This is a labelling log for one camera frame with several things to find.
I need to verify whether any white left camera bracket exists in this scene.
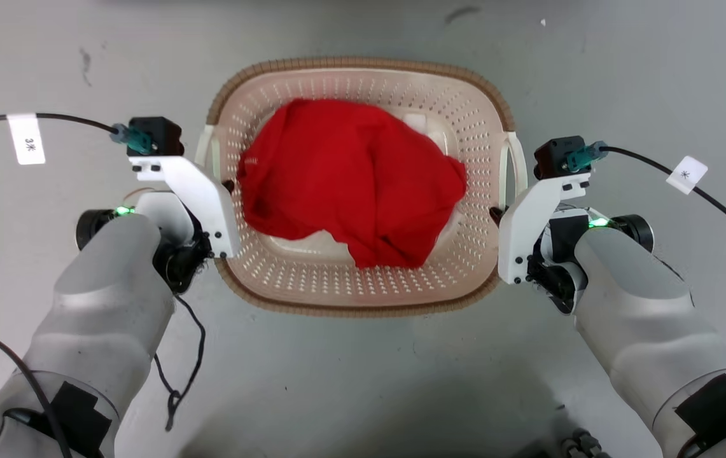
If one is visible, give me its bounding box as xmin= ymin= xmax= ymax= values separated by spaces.
xmin=129 ymin=155 xmax=241 ymax=260

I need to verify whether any white right camera bracket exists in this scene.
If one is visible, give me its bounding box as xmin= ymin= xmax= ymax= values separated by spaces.
xmin=498 ymin=172 xmax=592 ymax=286

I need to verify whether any beige perforated plastic laundry basket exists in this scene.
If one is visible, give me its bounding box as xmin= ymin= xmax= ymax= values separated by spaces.
xmin=194 ymin=57 xmax=528 ymax=318

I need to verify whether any white camera bracket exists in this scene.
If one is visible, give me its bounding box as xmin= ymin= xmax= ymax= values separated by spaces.
xmin=129 ymin=155 xmax=241 ymax=260
xmin=498 ymin=172 xmax=592 ymax=286

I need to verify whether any red garment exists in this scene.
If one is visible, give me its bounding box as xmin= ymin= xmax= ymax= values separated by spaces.
xmin=236 ymin=98 xmax=468 ymax=270

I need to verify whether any white paper cable tag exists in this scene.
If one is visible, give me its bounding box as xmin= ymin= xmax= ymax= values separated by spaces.
xmin=7 ymin=113 xmax=46 ymax=166
xmin=666 ymin=156 xmax=709 ymax=195

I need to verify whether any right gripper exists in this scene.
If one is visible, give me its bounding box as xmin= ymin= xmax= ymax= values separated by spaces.
xmin=489 ymin=202 xmax=608 ymax=316

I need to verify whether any thin black dangling cable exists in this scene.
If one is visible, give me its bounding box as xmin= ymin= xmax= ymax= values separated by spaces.
xmin=153 ymin=294 xmax=207 ymax=433

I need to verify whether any black cable with teal plug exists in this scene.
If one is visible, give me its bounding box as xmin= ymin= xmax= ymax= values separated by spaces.
xmin=0 ymin=113 xmax=152 ymax=155
xmin=565 ymin=141 xmax=726 ymax=258

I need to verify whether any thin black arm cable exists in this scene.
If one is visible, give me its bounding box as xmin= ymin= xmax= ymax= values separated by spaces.
xmin=0 ymin=318 xmax=74 ymax=458

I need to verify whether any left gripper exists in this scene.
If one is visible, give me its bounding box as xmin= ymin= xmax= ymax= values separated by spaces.
xmin=136 ymin=179 xmax=236 ymax=295

